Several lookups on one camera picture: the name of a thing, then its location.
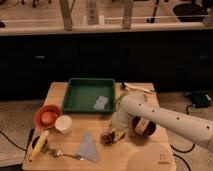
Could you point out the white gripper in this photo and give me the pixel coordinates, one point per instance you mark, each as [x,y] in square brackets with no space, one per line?
[119,123]

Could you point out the dark grape bunch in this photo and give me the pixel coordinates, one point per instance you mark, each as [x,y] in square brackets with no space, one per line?
[107,138]

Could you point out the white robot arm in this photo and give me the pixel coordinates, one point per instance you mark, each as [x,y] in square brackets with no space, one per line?
[197,130]

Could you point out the dark brown bowl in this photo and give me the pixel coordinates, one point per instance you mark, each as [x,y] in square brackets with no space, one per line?
[143,127]

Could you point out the grey cloth in tray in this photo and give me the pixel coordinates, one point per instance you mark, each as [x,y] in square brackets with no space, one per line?
[100,103]

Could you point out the white brush utensil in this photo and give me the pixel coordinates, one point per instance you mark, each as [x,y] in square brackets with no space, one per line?
[131,87]

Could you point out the blue-grey cloth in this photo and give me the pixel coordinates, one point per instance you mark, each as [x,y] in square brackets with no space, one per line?
[87,148]

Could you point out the green plastic tray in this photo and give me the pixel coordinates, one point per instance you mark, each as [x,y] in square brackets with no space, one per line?
[81,94]

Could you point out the white cup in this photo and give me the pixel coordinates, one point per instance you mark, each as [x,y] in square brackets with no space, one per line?
[63,124]

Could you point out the silver fork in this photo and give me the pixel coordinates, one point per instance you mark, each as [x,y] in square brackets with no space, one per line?
[57,153]

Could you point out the orange bowl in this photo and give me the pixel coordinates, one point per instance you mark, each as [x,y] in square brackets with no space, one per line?
[46,116]

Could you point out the blue bag on floor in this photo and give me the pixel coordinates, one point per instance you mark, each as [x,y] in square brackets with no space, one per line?
[200,99]

